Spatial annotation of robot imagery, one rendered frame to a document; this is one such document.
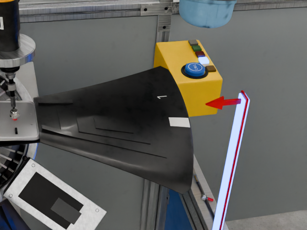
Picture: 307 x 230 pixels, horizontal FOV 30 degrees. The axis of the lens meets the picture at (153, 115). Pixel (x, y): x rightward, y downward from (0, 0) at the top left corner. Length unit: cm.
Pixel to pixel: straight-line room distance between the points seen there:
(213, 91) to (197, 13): 41
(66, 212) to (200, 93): 39
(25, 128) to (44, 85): 85
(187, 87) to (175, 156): 32
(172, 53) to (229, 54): 56
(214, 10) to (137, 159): 23
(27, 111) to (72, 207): 18
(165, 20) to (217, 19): 84
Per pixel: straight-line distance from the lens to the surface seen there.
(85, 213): 93
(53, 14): 155
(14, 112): 82
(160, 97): 89
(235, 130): 94
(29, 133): 81
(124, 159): 80
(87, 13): 156
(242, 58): 178
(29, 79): 150
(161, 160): 82
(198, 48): 123
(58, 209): 92
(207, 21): 77
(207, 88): 115
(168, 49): 122
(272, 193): 224
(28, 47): 76
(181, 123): 87
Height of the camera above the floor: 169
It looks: 37 degrees down
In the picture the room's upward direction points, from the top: 5 degrees clockwise
